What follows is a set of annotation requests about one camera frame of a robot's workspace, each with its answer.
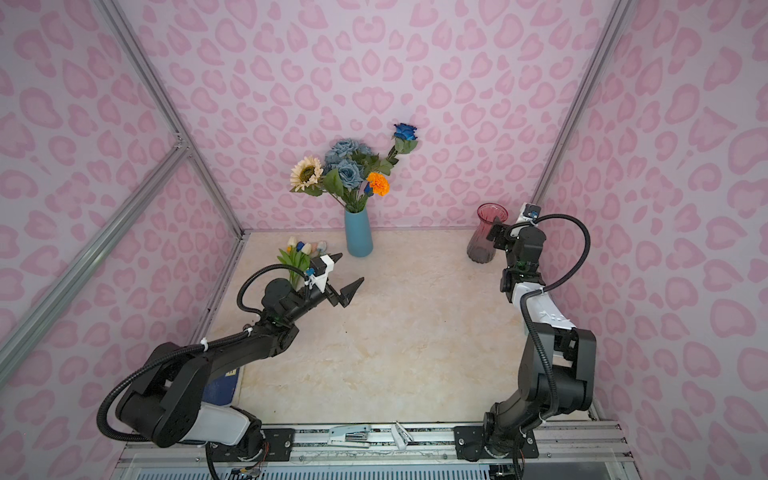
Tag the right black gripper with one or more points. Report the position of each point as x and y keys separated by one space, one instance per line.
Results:
x=501 y=234

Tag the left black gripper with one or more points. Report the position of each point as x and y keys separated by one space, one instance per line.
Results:
x=330 y=295

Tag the teal ceramic vase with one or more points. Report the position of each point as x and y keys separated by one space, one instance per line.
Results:
x=358 y=233

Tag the red glass vase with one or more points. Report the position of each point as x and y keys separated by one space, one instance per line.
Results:
x=480 y=249

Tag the orange carnation stem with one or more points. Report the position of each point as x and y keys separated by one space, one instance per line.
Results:
x=380 y=184

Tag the cream sunflower stem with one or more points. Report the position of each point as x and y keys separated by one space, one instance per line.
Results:
x=310 y=176

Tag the dusty blue rose bouquet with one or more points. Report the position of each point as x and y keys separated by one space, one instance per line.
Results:
x=352 y=159

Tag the blue rose stem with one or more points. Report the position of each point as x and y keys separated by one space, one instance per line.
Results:
x=405 y=141

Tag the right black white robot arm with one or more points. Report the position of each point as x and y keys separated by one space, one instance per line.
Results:
x=556 y=373

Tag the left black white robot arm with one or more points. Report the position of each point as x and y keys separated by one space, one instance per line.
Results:
x=162 y=402

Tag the yellow tulip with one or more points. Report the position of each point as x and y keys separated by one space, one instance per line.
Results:
x=291 y=257

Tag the silver stapler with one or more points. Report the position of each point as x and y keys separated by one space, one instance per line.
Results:
x=350 y=436

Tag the blue book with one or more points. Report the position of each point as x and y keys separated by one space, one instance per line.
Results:
x=222 y=390

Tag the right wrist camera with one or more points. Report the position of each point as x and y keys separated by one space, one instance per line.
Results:
x=529 y=213

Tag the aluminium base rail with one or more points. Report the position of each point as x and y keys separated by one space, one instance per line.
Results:
x=570 y=447

